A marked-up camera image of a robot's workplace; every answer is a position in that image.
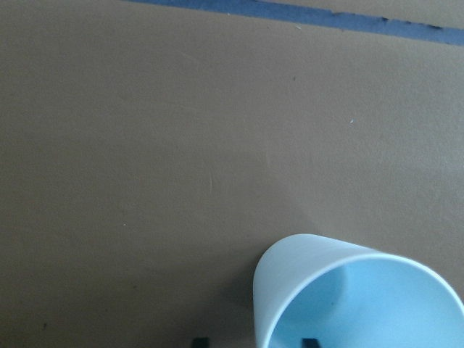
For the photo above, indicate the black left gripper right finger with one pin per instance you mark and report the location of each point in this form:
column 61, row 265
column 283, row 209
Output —
column 309, row 343

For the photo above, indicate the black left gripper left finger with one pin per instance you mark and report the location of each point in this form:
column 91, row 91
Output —
column 201, row 342

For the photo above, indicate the light blue cup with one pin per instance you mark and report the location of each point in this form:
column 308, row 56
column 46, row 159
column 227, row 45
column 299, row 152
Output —
column 346, row 295

